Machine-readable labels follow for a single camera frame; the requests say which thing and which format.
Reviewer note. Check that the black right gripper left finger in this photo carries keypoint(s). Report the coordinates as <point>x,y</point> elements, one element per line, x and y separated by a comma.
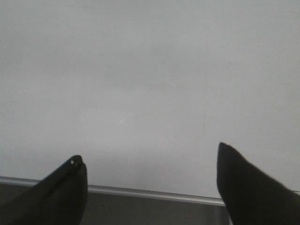
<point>58,199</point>

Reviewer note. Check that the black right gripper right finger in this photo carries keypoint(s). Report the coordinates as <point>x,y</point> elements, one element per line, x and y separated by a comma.
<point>251,196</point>

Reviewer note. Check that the large white whiteboard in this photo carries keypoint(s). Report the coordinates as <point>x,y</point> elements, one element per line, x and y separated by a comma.
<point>145,90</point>

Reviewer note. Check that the aluminium whiteboard tray rail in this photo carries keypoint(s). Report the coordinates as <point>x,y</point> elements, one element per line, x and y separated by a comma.
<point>127,192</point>

